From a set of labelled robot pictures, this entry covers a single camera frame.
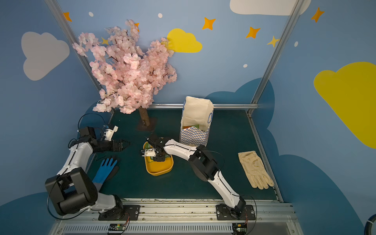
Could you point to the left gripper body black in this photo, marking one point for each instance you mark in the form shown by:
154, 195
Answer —
114, 145

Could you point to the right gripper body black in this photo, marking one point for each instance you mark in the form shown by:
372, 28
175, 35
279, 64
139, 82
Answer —
158, 150

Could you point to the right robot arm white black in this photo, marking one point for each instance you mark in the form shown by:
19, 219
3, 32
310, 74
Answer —
203, 164

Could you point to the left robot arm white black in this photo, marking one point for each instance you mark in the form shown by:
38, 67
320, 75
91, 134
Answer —
72, 191

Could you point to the yellow plastic tray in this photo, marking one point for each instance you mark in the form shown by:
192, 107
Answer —
157, 169

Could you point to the blue grey work glove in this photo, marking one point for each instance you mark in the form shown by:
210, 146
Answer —
107, 166

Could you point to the pink cherry blossom tree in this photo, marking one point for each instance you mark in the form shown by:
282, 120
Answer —
129, 76

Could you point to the left circuit board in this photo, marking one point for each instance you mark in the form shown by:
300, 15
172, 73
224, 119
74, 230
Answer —
116, 228

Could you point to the circuit board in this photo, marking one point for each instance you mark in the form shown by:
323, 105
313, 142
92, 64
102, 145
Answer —
116, 228
239, 229

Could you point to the back horizontal aluminium bar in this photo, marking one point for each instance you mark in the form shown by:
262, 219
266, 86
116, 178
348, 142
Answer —
216, 106

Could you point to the beige fabric glove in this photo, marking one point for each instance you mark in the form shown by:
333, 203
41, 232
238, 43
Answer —
255, 170

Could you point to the right circuit board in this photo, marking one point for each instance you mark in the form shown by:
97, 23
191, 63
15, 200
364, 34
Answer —
239, 229

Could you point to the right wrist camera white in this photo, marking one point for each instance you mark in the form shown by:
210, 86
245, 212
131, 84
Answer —
148, 152

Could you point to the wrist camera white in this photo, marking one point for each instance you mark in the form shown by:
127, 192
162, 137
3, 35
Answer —
110, 131
148, 152

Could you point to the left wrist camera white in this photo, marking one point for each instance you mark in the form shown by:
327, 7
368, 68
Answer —
110, 131

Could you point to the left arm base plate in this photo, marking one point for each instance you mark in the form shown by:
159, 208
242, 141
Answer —
130, 212

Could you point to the aluminium front rail frame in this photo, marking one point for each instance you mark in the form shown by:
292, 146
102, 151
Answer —
186, 217

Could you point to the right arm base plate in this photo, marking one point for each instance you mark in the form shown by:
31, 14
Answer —
223, 212

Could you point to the left slanted aluminium post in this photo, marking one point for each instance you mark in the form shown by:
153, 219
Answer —
58, 14

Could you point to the slanted aluminium post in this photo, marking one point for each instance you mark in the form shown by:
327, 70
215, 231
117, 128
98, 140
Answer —
288, 29
58, 14

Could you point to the right slanted aluminium post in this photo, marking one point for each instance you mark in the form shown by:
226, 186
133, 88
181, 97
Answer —
288, 29

